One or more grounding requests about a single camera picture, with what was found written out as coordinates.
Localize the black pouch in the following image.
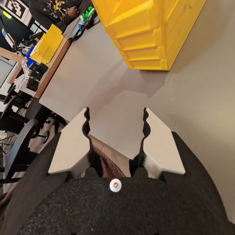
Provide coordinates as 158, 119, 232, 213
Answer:
69, 28, 85, 40

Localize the black power station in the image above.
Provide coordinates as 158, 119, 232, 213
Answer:
84, 15, 101, 30

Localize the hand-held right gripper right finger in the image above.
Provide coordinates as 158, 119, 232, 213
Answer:
140, 107, 186, 180

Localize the black computer monitor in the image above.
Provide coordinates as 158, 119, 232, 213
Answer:
0, 11, 28, 53

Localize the green plastic object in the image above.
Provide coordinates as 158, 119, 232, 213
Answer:
82, 6, 95, 21

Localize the black office chair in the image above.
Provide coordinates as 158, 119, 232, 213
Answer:
3, 118, 39, 181
0, 83, 68, 145

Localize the blue plastic bin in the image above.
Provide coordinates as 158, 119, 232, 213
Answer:
25, 46, 38, 67

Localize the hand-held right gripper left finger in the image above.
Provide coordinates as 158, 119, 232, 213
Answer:
48, 107, 93, 178

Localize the grey desk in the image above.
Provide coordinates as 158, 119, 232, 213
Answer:
39, 0, 235, 226

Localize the black white tag board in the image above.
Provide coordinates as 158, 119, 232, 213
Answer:
0, 0, 31, 26

